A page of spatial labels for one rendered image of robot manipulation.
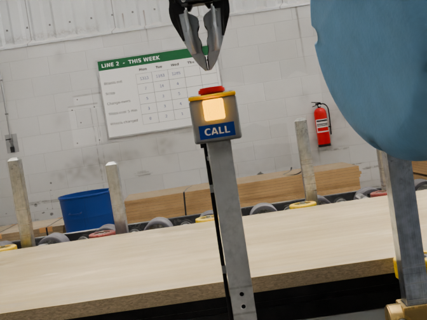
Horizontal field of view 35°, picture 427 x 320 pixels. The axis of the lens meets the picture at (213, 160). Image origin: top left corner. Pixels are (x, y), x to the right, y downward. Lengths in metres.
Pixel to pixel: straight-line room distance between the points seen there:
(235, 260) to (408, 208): 0.27
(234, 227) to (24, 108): 7.44
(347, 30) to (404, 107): 0.05
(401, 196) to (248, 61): 7.18
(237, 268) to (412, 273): 0.26
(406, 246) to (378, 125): 0.73
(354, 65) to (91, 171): 7.93
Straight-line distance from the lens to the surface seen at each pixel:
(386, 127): 0.34
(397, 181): 1.05
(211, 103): 0.99
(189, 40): 0.99
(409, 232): 1.06
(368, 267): 1.24
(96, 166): 8.23
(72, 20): 8.39
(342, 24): 0.35
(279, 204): 2.65
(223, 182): 1.02
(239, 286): 1.04
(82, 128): 8.25
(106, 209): 6.55
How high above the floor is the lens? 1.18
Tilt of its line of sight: 3 degrees down
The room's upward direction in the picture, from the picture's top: 9 degrees counter-clockwise
